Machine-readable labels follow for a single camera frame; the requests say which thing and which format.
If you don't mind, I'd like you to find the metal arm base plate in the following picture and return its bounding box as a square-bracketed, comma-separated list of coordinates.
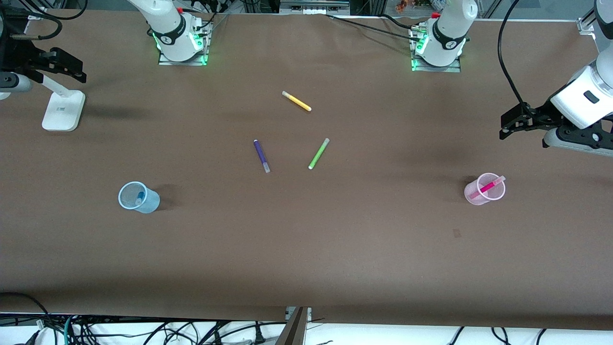
[158, 22, 212, 67]
[410, 24, 462, 73]

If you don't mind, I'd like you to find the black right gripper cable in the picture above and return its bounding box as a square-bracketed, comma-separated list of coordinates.
[9, 9, 63, 40]

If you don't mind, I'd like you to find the yellow marker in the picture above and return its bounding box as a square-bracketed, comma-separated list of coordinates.
[282, 91, 312, 112]

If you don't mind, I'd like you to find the pink plastic cup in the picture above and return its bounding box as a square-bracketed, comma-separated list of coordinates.
[464, 172, 506, 206]

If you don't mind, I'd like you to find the teal floor cable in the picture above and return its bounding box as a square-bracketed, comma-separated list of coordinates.
[61, 315, 78, 345]

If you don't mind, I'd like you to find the aluminium frame profile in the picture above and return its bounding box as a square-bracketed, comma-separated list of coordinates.
[577, 0, 599, 35]
[26, 0, 49, 20]

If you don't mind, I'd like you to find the green marker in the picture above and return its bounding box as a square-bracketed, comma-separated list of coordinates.
[308, 138, 330, 170]

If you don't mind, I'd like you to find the white desk stand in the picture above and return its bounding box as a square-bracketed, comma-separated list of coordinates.
[38, 74, 86, 132]

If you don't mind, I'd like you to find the black floor cable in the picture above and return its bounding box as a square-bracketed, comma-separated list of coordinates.
[0, 292, 51, 332]

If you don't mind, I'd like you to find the metal table beam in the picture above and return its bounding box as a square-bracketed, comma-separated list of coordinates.
[274, 307, 312, 345]

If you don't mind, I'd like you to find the purple marker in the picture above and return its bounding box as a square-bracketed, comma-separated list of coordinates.
[253, 139, 271, 173]

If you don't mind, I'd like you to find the grey metal box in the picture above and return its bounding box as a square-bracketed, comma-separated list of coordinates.
[279, 0, 351, 15]

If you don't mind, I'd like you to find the black hanging cable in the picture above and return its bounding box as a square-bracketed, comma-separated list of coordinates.
[45, 0, 90, 21]

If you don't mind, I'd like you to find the blue plastic cup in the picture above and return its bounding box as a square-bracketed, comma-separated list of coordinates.
[118, 181, 160, 214]

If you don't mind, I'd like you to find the black cable on table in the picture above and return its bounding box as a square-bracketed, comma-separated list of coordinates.
[326, 13, 427, 42]

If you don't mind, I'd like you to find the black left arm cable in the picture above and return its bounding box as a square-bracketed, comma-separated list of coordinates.
[497, 0, 533, 116]

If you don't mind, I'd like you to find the pink marker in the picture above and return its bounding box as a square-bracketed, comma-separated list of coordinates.
[469, 175, 507, 200]

